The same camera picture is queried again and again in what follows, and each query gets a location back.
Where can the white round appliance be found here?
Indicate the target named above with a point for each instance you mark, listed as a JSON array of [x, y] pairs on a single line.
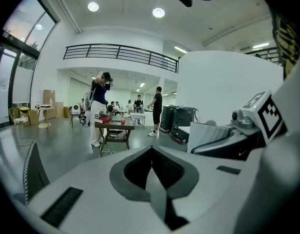
[[76, 110]]

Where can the red ball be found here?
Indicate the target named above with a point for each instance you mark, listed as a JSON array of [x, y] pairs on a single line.
[[123, 122]]

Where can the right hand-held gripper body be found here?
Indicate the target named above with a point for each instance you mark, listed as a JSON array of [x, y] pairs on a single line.
[[264, 116]]

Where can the white metal table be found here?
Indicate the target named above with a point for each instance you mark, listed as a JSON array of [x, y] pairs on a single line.
[[137, 117]]

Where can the white ceiling pipe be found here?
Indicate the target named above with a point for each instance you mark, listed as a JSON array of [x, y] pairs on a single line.
[[67, 8], [237, 28]]

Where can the round wooden table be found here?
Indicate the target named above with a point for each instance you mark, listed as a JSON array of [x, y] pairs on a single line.
[[44, 109]]

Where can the black equipment cart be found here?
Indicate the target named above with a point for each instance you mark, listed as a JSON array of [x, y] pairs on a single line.
[[114, 127]]

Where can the black balcony railing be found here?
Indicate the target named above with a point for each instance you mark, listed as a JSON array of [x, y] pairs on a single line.
[[264, 53], [120, 56]]

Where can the round wooden stool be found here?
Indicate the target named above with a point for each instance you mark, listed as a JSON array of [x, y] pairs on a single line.
[[44, 125]]

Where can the black-framed window wall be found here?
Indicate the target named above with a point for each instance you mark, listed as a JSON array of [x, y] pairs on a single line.
[[8, 82]]

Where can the red book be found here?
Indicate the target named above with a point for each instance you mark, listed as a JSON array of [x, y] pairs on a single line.
[[103, 120]]

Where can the dark metal chair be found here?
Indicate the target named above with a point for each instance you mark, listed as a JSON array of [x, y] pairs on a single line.
[[78, 119]]

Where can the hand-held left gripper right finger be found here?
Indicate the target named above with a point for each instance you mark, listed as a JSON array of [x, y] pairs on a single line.
[[189, 179]]

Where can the person's black printed shirt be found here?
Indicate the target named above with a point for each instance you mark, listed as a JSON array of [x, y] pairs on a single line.
[[286, 45]]

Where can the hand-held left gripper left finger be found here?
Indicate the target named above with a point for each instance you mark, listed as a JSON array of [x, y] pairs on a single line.
[[120, 179]]

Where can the black and white machine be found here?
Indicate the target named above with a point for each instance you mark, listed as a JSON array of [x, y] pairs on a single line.
[[167, 118], [182, 124]]

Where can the round ceiling light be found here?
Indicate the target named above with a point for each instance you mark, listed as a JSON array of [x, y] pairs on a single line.
[[93, 6], [158, 12]]

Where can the clear plastic bottle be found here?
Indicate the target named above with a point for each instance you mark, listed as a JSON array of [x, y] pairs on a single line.
[[50, 102]]

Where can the cardboard box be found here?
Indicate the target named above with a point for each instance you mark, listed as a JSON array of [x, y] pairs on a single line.
[[60, 110], [67, 112], [49, 96], [33, 117]]

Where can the idle hand-held gripper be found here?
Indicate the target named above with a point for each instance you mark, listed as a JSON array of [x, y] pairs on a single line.
[[97, 114]]

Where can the black chair with white stitching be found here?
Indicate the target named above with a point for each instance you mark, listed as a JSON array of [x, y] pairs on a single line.
[[35, 174]]

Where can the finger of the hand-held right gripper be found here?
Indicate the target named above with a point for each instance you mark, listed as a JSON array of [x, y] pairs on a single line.
[[206, 135]]

